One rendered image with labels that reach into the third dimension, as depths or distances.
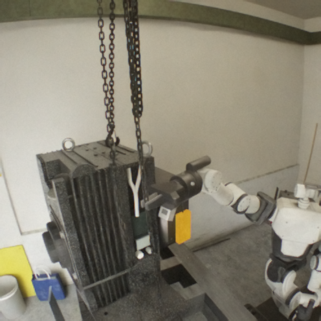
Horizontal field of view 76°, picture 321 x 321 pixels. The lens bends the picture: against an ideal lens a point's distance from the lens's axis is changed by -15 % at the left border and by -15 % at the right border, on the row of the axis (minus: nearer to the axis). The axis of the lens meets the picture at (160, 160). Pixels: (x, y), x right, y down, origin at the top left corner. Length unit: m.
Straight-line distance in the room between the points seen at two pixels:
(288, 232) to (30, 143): 1.94
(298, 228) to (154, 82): 1.67
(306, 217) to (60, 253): 1.13
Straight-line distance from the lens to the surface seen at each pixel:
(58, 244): 1.05
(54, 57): 2.07
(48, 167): 1.16
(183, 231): 1.14
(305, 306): 1.62
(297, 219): 1.24
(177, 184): 0.73
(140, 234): 1.20
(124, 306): 1.29
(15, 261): 2.53
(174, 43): 2.35
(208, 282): 1.71
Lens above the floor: 1.91
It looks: 18 degrees down
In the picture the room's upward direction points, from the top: 3 degrees counter-clockwise
